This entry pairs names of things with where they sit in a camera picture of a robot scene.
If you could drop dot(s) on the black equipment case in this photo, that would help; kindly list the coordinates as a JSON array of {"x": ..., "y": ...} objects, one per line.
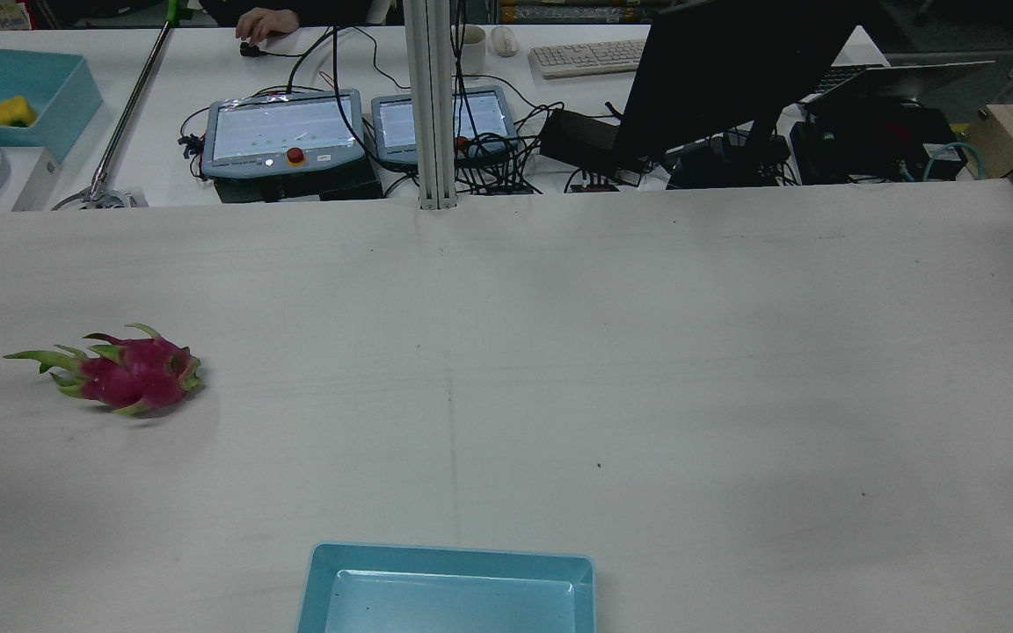
[{"x": 876, "y": 141}]

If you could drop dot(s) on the large grey teach pendant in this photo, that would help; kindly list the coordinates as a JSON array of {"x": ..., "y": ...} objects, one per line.
[{"x": 282, "y": 127}]

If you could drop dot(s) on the person bare hand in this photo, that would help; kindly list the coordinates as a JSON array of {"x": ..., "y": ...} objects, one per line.
[{"x": 265, "y": 24}]

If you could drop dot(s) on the light blue plastic bin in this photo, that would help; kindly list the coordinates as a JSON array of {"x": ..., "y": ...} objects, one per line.
[{"x": 445, "y": 598}]

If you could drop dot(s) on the white cardboard box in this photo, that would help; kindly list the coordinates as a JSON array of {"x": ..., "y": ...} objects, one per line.
[{"x": 33, "y": 180}]

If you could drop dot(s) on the metal pole stand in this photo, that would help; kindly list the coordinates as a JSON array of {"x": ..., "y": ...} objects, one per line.
[{"x": 133, "y": 101}]

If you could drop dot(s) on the yellow toy pepper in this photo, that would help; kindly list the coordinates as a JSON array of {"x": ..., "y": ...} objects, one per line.
[{"x": 16, "y": 112}]

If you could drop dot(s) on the small grey teach pendant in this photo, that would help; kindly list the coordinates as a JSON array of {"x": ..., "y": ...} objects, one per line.
[{"x": 487, "y": 119}]

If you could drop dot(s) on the white keyboard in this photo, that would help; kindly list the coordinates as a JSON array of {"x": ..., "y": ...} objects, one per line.
[{"x": 586, "y": 58}]

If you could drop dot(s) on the white mug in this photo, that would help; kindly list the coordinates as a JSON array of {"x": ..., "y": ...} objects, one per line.
[{"x": 474, "y": 53}]

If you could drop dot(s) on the black monitor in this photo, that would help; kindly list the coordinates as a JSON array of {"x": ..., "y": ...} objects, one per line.
[{"x": 735, "y": 70}]

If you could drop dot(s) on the grey laptop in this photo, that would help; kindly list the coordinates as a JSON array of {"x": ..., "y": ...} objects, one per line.
[{"x": 902, "y": 79}]

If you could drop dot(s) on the aluminium profile beam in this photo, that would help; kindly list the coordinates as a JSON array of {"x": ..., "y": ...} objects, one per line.
[{"x": 432, "y": 105}]

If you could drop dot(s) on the black box under pendant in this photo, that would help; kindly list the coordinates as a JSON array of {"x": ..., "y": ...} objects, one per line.
[{"x": 339, "y": 186}]

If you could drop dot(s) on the white computer mouse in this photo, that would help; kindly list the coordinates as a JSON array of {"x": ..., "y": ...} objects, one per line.
[{"x": 504, "y": 40}]

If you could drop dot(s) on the pink dragon fruit green scales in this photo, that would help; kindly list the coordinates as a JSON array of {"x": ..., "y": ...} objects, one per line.
[{"x": 133, "y": 376}]

